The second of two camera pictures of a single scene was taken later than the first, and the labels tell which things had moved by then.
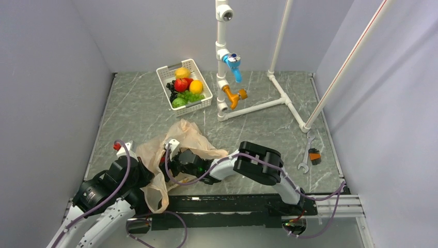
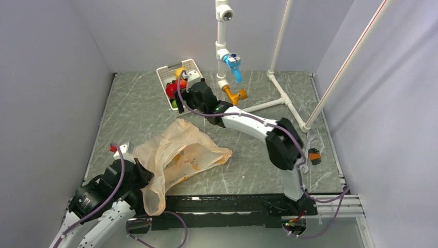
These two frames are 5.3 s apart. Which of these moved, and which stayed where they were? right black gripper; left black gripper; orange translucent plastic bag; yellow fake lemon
Moved: right black gripper
Stayed: yellow fake lemon; orange translucent plastic bag; left black gripper
